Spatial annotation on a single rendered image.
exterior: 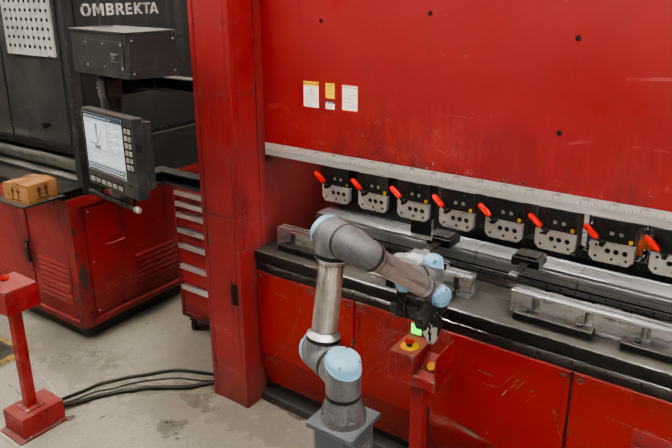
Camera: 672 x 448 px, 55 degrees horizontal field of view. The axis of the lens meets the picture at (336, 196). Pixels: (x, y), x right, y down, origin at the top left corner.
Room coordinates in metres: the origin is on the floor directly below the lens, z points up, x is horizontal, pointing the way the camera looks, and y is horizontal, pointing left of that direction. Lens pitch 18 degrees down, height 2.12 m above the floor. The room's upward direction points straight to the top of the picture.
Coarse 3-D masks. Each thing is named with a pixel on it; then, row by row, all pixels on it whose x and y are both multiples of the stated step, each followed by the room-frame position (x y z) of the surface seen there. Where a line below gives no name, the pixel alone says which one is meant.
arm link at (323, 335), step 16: (320, 224) 1.93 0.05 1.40; (336, 224) 1.89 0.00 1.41; (352, 224) 1.89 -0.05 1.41; (320, 240) 1.89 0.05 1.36; (320, 256) 1.89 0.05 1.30; (320, 272) 1.90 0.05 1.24; (336, 272) 1.89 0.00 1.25; (320, 288) 1.89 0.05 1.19; (336, 288) 1.89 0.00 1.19; (320, 304) 1.88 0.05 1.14; (336, 304) 1.89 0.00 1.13; (320, 320) 1.88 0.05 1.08; (336, 320) 1.89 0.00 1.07; (304, 336) 1.94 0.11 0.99; (320, 336) 1.87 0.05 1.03; (336, 336) 1.89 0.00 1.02; (304, 352) 1.89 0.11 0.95; (320, 352) 1.85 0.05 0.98
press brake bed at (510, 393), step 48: (288, 288) 2.85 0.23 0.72; (288, 336) 2.86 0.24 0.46; (384, 336) 2.53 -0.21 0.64; (480, 336) 2.27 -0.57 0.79; (288, 384) 2.92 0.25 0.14; (384, 384) 2.53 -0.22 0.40; (480, 384) 2.26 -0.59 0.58; (528, 384) 2.15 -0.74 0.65; (576, 384) 2.05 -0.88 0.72; (624, 384) 1.96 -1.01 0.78; (384, 432) 2.61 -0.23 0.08; (432, 432) 2.40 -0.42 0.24; (480, 432) 2.26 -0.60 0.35; (528, 432) 2.14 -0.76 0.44; (576, 432) 2.04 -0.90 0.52; (624, 432) 1.94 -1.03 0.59
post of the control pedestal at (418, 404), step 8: (416, 392) 2.18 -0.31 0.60; (424, 392) 2.18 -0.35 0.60; (416, 400) 2.18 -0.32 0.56; (424, 400) 2.18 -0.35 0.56; (416, 408) 2.18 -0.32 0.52; (424, 408) 2.18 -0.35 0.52; (416, 416) 2.18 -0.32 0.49; (424, 416) 2.19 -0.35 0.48; (416, 424) 2.18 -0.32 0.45; (424, 424) 2.19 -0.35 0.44; (416, 432) 2.18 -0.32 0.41; (424, 432) 2.19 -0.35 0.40; (416, 440) 2.18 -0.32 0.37; (424, 440) 2.20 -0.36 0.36
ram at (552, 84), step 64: (320, 0) 2.86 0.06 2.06; (384, 0) 2.68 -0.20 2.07; (448, 0) 2.52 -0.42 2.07; (512, 0) 2.37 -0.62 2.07; (576, 0) 2.24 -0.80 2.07; (640, 0) 2.13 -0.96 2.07; (320, 64) 2.86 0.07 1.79; (384, 64) 2.67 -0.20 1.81; (448, 64) 2.51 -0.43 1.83; (512, 64) 2.36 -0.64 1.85; (576, 64) 2.23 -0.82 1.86; (640, 64) 2.11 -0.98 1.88; (320, 128) 2.87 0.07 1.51; (384, 128) 2.67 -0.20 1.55; (448, 128) 2.50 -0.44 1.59; (512, 128) 2.35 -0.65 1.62; (576, 128) 2.22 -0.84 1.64; (640, 128) 2.10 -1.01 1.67; (576, 192) 2.20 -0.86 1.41; (640, 192) 2.08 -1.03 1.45
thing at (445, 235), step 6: (438, 234) 2.76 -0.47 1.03; (444, 234) 2.76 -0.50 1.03; (450, 234) 2.76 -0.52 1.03; (456, 234) 2.79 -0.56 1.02; (432, 240) 2.76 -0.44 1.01; (438, 240) 2.74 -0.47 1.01; (444, 240) 2.73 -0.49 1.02; (450, 240) 2.72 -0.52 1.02; (456, 240) 2.76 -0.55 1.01; (432, 246) 2.69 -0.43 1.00; (438, 246) 2.71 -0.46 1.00; (444, 246) 2.72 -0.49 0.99; (450, 246) 2.71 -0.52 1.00
